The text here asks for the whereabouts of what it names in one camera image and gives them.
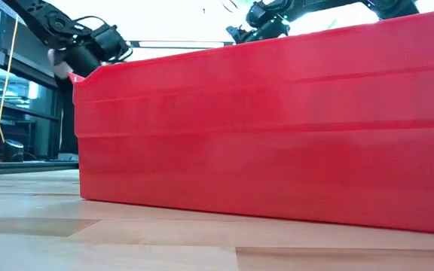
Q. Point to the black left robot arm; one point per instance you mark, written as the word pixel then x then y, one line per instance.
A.
pixel 43 19

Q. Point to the red plastic bin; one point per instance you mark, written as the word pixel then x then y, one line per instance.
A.
pixel 258 131

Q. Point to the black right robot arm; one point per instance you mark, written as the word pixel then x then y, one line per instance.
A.
pixel 394 7

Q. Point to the ceiling light strip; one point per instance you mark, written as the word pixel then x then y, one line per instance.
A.
pixel 183 44

